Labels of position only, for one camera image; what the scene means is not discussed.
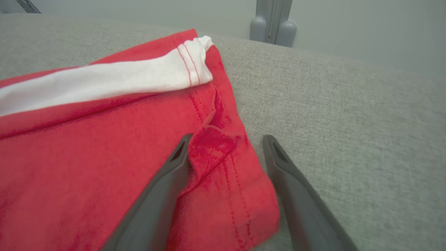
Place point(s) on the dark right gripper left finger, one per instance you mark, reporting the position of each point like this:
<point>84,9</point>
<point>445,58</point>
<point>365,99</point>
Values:
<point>153,209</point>

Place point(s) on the grey fabric sofa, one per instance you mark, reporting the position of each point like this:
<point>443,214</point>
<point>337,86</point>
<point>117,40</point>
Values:
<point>348,122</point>

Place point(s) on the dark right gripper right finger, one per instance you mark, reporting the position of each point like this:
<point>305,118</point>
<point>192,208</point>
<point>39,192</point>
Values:
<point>303,209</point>

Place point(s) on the red shorts white stripe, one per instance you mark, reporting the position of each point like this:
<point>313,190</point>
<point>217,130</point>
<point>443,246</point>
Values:
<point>87,157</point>

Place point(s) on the grey partition post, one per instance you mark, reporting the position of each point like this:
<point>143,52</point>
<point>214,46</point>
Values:
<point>259,28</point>

